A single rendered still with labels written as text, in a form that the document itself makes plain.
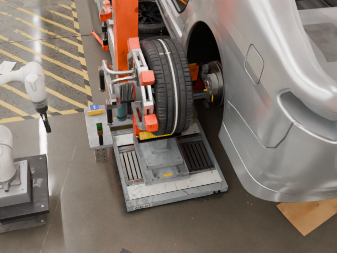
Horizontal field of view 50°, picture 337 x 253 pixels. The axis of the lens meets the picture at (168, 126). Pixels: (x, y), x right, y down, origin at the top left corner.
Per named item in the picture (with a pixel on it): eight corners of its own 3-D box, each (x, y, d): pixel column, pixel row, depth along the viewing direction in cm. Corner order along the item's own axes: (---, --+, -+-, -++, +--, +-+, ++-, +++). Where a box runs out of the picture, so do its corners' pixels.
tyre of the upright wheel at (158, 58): (201, 124, 223) (182, 22, 229) (164, 130, 217) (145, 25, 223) (176, 135, 287) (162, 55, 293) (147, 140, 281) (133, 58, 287)
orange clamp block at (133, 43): (140, 49, 247) (139, 36, 247) (129, 51, 245) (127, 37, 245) (139, 51, 254) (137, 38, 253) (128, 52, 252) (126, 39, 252)
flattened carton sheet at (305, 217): (348, 204, 300) (350, 201, 297) (303, 237, 277) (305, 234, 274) (320, 178, 316) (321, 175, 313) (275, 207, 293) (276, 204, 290)
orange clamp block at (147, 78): (153, 84, 226) (155, 81, 217) (140, 86, 224) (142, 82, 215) (151, 74, 227) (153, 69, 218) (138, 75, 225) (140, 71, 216)
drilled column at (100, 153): (108, 160, 314) (104, 128, 283) (96, 163, 312) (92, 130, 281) (106, 152, 320) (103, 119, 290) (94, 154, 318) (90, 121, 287)
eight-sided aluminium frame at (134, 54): (152, 144, 254) (154, 85, 215) (142, 146, 253) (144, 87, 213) (136, 93, 289) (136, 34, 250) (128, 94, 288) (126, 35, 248)
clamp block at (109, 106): (121, 108, 231) (121, 102, 228) (107, 110, 229) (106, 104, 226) (120, 102, 235) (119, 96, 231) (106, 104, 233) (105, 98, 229)
